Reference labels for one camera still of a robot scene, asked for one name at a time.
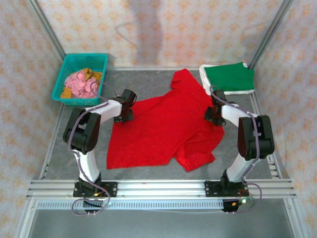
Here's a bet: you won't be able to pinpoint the red t-shirt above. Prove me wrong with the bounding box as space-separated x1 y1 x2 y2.
106 68 225 173

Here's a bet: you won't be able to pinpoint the green folded t-shirt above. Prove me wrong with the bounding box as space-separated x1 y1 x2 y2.
206 62 256 92

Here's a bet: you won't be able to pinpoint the white folded t-shirt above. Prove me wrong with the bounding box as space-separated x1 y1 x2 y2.
199 63 256 96

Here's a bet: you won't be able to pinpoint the pink and yellow cloths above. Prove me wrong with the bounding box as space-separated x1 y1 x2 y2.
60 67 103 99

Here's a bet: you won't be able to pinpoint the pink crumpled t-shirt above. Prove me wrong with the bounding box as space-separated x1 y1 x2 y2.
64 70 101 99

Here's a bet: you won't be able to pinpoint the teal plastic basket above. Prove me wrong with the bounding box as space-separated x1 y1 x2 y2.
51 53 109 107

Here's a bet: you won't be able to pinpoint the black controller board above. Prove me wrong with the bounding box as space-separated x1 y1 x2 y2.
221 197 255 214
83 198 106 215

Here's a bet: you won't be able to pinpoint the aluminium table end rail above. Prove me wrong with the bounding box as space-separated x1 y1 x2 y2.
108 66 202 72

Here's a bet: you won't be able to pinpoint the aluminium frame post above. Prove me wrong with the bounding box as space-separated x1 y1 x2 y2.
26 0 67 66
248 0 295 70

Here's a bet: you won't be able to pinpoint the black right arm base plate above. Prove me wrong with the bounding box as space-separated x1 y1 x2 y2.
205 180 250 198

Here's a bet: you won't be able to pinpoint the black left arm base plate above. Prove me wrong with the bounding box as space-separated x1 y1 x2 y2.
73 181 118 198

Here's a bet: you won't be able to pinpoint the aluminium mounting rail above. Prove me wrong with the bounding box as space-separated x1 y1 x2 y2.
26 178 297 199

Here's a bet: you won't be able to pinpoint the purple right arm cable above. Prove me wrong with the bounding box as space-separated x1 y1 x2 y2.
209 85 264 214

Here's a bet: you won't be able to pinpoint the grey slotted cable duct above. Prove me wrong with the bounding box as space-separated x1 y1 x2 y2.
36 199 225 211

